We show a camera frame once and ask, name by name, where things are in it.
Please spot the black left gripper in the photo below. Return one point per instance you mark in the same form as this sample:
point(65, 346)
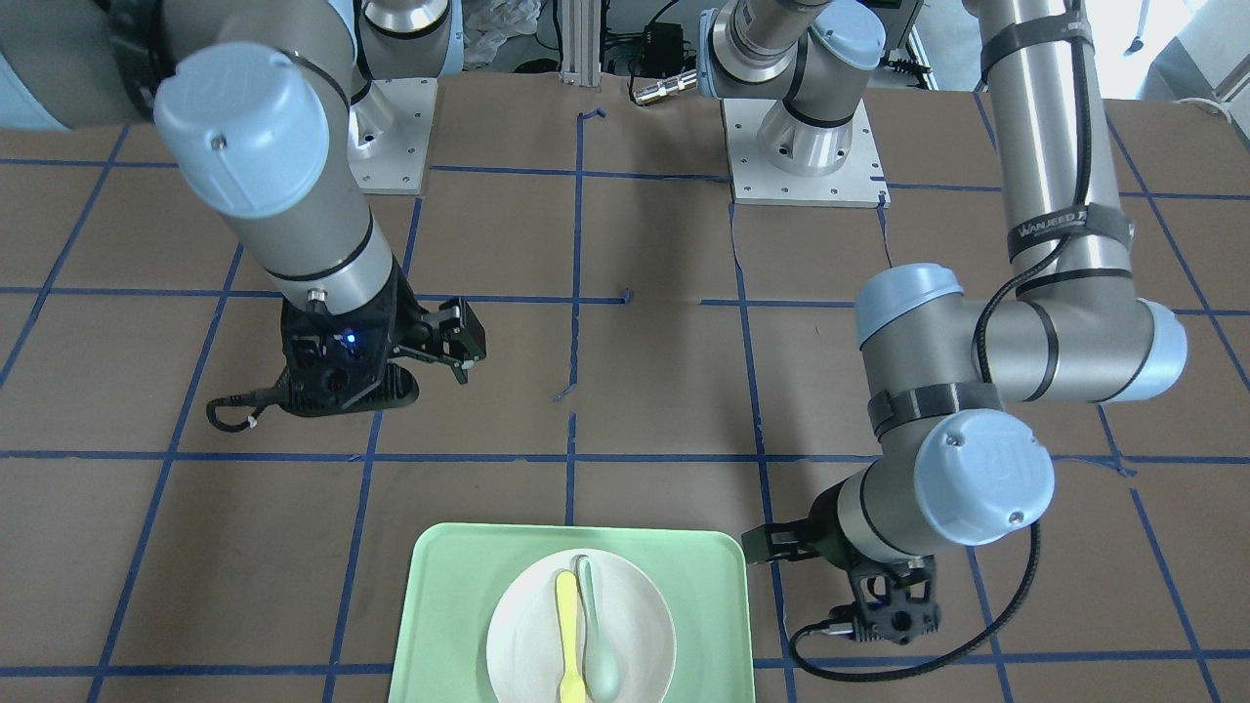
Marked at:
point(822, 520)

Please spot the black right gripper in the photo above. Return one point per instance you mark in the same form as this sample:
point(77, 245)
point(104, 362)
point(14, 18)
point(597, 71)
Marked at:
point(402, 305)

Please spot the yellow plastic fork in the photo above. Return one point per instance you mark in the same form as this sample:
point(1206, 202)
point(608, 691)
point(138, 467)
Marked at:
point(572, 686)

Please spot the cream round plate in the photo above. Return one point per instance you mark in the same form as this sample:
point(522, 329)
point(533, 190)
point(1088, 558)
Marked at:
point(522, 646)

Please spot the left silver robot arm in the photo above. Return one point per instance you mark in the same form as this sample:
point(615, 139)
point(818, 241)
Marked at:
point(956, 468)

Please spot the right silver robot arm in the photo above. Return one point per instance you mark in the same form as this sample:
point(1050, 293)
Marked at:
point(254, 101)

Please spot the light green plastic tray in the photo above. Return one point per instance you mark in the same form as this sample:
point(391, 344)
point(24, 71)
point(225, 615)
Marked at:
point(459, 571)

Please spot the light green plastic spoon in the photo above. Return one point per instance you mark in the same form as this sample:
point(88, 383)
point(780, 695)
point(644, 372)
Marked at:
point(600, 666)

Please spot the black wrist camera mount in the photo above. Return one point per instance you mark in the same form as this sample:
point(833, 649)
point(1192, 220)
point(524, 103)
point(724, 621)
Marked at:
point(894, 601)

